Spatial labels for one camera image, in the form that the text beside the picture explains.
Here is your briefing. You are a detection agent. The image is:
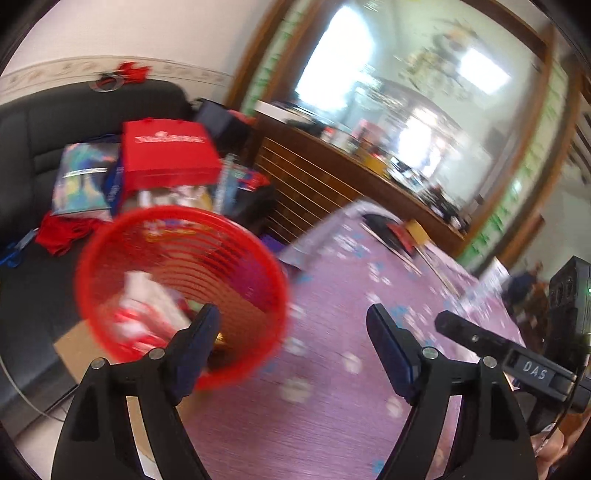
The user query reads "red cloth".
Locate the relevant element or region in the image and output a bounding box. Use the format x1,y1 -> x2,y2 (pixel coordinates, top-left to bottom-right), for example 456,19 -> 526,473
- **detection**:
34,212 -> 109,257

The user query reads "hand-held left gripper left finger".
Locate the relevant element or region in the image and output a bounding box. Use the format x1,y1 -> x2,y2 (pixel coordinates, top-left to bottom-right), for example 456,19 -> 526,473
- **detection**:
51,303 -> 221,480

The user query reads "yellow box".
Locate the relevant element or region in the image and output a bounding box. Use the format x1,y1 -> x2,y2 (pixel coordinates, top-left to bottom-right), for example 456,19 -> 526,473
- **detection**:
404,219 -> 432,245

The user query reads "red and black flat packet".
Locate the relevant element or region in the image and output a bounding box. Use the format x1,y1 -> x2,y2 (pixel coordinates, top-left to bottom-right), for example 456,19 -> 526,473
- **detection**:
362,213 -> 416,257

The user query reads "red plastic mesh basket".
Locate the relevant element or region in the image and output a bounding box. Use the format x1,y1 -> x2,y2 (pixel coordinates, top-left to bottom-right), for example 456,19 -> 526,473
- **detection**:
75,206 -> 291,392

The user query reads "purple floral tablecloth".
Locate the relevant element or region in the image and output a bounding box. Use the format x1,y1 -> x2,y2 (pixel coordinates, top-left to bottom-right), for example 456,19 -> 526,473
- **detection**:
175,198 -> 536,480

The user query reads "wooden stick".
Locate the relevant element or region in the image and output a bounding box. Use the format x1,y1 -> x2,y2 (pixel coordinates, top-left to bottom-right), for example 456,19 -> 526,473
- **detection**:
359,224 -> 423,275

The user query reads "dark blue bag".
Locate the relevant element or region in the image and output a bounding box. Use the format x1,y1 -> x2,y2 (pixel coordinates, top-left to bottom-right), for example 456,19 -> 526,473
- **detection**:
191,98 -> 259,153

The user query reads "red wall ornament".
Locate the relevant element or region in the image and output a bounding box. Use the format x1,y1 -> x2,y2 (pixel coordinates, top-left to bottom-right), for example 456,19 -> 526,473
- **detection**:
92,61 -> 153,93

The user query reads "colourful glossy bag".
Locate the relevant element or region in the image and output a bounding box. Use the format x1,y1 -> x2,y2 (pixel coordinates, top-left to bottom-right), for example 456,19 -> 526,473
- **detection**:
50,142 -> 123,222

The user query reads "black sofa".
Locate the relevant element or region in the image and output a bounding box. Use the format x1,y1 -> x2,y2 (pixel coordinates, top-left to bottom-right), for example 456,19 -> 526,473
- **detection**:
0,78 -> 278,416

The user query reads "red and white snack packet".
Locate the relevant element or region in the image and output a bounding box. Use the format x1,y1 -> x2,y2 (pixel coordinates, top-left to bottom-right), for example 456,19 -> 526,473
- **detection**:
113,271 -> 195,354

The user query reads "brown wooden cabinet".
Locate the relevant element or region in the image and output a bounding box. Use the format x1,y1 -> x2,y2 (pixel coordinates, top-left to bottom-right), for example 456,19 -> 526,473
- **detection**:
252,102 -> 467,259

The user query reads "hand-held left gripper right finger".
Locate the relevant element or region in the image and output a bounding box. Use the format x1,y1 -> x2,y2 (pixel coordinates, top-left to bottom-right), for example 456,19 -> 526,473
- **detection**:
366,303 -> 539,480

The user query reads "red gift bag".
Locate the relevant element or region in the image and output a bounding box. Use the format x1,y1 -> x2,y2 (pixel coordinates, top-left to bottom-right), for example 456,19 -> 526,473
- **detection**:
121,119 -> 223,192

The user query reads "blue lanyard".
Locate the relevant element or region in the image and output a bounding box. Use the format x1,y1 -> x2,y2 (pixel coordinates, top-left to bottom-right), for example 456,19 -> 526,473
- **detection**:
0,228 -> 40,269

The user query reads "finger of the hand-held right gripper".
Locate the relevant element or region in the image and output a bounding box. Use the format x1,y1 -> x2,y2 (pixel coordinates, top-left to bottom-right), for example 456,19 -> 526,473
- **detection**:
435,310 -> 514,365

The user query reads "large wood-framed mirror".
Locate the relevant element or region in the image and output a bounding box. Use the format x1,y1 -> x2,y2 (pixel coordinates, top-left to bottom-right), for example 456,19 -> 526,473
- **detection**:
226,0 -> 583,273

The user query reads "person's right hand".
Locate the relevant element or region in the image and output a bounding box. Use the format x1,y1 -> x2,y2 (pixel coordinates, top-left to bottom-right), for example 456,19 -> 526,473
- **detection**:
531,415 -> 580,478

